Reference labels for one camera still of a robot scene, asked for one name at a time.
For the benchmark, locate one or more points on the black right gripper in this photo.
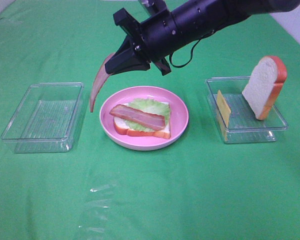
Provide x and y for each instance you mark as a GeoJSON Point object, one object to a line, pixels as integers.
{"type": "Point", "coordinates": [147, 42]}

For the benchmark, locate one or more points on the toy bacon strip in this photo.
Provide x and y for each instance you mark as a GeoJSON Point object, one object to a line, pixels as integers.
{"type": "Point", "coordinates": [100, 78]}
{"type": "Point", "coordinates": [146, 119]}

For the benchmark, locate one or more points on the toy lettuce leaf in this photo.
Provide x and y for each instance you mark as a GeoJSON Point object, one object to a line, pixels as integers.
{"type": "Point", "coordinates": [147, 105]}

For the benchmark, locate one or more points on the toy bread slice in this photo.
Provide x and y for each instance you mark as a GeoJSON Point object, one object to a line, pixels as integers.
{"type": "Point", "coordinates": [264, 85]}
{"type": "Point", "coordinates": [132, 133]}

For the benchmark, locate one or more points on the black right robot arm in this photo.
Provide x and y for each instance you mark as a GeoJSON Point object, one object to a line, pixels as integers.
{"type": "Point", "coordinates": [202, 18]}

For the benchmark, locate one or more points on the pink round plate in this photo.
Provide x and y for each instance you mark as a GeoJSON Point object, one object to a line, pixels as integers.
{"type": "Point", "coordinates": [178, 119]}

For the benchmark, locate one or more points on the left clear plastic tray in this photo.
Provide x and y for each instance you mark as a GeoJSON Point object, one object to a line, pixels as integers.
{"type": "Point", "coordinates": [48, 119]}

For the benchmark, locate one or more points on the clear plastic tray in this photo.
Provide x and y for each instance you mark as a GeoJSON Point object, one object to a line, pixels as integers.
{"type": "Point", "coordinates": [48, 119]}
{"type": "Point", "coordinates": [242, 127]}

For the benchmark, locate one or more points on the yellow toy cheese slice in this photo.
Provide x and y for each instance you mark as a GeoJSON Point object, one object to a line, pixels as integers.
{"type": "Point", "coordinates": [223, 114]}

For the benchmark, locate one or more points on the right clear plastic tray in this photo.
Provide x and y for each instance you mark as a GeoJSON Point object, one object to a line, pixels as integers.
{"type": "Point", "coordinates": [242, 127]}

